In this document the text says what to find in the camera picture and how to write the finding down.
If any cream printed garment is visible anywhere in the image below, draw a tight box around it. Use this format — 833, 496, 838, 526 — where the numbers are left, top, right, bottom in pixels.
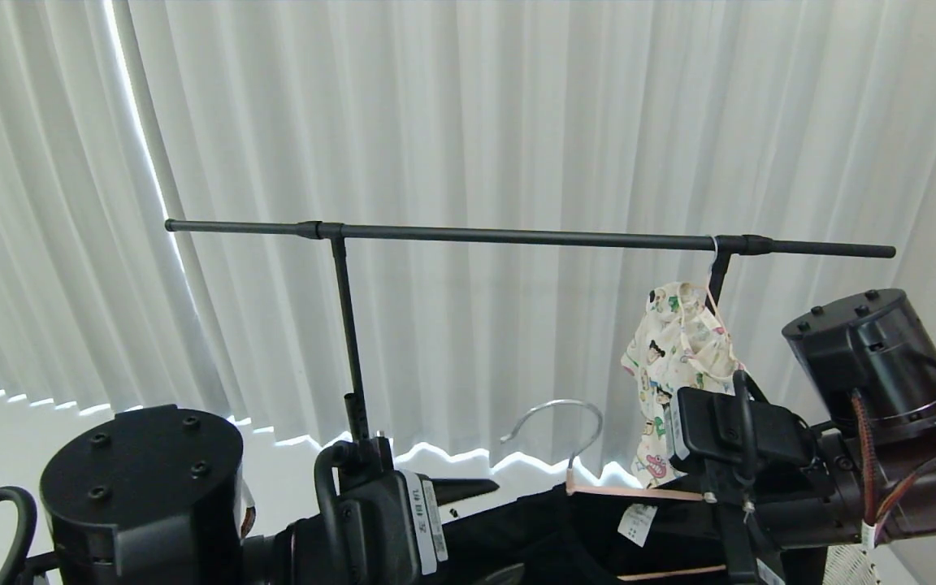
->
620, 280, 751, 490

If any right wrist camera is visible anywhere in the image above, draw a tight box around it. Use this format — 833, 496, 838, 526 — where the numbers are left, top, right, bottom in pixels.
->
666, 369, 816, 482

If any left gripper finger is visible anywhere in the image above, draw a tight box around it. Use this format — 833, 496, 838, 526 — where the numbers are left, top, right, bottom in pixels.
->
433, 477, 501, 507

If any black clothes rack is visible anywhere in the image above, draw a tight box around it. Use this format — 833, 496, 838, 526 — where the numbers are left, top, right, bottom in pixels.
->
164, 218, 897, 446

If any white curtain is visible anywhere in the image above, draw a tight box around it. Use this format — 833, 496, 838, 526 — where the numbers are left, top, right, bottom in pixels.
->
0, 0, 936, 488

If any white laundry basket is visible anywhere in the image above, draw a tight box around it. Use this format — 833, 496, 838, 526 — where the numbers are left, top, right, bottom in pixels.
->
823, 542, 893, 585

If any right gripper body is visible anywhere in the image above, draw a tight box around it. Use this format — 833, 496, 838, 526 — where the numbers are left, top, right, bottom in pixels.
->
704, 451, 877, 585

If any black garment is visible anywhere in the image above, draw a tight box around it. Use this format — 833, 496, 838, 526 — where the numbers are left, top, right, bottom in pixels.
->
434, 482, 831, 585

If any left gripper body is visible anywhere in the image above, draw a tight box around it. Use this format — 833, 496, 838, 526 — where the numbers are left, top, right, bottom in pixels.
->
245, 467, 453, 585

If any pink clothes hanger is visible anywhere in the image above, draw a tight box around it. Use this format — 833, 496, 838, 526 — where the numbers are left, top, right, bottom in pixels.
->
500, 398, 730, 583
677, 236, 743, 383

